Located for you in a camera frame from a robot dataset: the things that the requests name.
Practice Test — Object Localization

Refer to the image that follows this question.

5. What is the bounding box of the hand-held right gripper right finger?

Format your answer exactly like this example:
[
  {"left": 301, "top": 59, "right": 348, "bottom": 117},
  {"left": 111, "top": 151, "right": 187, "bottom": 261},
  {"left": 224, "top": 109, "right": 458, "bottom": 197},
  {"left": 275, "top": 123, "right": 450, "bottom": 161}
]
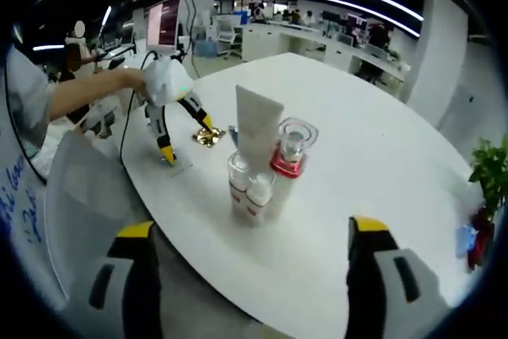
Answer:
[{"left": 344, "top": 215, "right": 452, "bottom": 339}]

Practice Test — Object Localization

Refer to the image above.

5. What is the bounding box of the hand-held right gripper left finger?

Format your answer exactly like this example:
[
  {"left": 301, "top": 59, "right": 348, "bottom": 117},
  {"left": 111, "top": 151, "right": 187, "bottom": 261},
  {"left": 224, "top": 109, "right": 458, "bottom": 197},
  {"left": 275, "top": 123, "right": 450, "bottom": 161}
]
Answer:
[{"left": 65, "top": 220, "right": 164, "bottom": 339}]

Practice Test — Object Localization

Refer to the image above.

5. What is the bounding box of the gold foil skincare sachet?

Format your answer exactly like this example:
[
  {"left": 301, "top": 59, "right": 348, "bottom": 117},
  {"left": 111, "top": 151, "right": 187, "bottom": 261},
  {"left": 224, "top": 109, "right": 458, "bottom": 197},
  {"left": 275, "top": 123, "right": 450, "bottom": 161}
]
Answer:
[{"left": 192, "top": 126, "right": 227, "bottom": 149}]

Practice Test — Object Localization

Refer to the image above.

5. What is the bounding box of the clear skincare sachet blue label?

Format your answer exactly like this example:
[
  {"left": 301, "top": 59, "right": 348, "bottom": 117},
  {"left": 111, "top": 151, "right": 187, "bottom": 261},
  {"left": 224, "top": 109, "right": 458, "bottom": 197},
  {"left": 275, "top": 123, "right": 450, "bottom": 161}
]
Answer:
[{"left": 163, "top": 155, "right": 194, "bottom": 178}]

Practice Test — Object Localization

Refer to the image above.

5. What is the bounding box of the white skincare tube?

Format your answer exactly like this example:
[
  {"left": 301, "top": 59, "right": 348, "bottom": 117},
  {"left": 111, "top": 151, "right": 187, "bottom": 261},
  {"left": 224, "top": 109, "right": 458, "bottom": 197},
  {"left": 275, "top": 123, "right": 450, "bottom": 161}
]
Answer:
[{"left": 235, "top": 83, "right": 286, "bottom": 171}]

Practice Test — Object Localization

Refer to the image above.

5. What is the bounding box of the white skincare bottle red collar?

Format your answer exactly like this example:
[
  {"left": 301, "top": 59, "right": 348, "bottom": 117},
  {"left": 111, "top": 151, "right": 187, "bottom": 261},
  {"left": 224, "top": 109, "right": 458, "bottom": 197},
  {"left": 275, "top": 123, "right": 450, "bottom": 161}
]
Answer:
[{"left": 269, "top": 116, "right": 321, "bottom": 219}]

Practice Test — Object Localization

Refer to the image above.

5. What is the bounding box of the blue water jug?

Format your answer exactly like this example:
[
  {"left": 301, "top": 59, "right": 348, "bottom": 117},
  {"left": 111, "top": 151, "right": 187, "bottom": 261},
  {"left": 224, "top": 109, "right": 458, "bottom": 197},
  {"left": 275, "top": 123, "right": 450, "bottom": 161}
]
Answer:
[{"left": 196, "top": 35, "right": 218, "bottom": 58}]

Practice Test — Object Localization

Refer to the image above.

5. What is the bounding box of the computer monitor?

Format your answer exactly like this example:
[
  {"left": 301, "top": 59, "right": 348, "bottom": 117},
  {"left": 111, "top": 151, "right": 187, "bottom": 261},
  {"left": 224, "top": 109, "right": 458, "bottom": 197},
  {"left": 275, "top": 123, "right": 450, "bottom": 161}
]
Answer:
[{"left": 145, "top": 0, "right": 183, "bottom": 55}]

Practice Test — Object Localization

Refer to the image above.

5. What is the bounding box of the white office chair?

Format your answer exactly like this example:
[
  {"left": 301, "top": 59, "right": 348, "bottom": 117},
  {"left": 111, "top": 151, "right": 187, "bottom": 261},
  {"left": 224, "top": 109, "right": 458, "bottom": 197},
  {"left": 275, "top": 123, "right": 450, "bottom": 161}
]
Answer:
[{"left": 216, "top": 16, "right": 244, "bottom": 60}]

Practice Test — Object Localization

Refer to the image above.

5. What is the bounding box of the blue cloth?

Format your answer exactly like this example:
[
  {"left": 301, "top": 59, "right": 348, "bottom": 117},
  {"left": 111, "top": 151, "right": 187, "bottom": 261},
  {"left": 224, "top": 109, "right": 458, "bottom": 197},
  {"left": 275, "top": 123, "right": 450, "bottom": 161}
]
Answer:
[{"left": 455, "top": 224, "right": 479, "bottom": 260}]

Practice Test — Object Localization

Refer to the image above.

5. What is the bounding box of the row of white office desks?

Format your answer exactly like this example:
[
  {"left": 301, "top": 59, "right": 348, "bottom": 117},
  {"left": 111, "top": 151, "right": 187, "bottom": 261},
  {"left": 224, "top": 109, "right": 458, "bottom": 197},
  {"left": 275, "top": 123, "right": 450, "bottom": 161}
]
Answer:
[{"left": 241, "top": 21, "right": 406, "bottom": 90}]

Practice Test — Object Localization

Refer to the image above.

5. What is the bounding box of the whiteboard with blue writing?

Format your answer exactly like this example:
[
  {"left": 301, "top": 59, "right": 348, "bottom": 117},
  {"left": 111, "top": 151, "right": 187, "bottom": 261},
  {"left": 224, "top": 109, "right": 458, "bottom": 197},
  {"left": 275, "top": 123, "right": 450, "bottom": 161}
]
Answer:
[{"left": 0, "top": 128, "right": 48, "bottom": 272}]

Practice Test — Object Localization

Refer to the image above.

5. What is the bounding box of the potted green plant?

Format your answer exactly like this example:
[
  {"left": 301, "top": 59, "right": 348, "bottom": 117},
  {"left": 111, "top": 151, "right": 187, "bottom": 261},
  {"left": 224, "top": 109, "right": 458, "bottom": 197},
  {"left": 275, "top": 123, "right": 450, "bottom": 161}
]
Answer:
[{"left": 469, "top": 137, "right": 508, "bottom": 223}]

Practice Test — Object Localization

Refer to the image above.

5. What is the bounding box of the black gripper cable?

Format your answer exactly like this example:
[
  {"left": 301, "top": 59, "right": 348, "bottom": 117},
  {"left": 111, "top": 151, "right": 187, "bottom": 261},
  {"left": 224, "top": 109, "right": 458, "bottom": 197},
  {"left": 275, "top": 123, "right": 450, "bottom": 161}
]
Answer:
[{"left": 118, "top": 49, "right": 160, "bottom": 160}]

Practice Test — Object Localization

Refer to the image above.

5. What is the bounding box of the black hanging cable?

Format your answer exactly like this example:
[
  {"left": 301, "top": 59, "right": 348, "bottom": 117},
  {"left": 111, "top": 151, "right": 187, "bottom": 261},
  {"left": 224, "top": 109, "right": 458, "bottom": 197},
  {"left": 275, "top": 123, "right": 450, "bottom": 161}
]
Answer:
[{"left": 183, "top": 0, "right": 200, "bottom": 78}]

